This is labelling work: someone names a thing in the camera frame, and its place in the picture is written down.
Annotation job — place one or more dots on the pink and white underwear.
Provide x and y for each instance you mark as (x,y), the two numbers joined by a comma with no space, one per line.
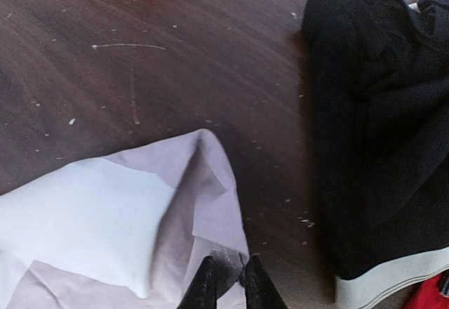
(128,230)

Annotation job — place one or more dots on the black underwear white waistband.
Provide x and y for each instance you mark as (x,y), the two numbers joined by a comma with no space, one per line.
(379,77)

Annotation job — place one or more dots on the red underwear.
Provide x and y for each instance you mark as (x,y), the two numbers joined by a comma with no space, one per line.
(428,296)

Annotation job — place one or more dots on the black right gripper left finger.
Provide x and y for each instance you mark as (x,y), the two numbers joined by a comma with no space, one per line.
(202,291)

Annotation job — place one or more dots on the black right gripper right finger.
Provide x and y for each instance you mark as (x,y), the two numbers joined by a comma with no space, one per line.
(260,291)

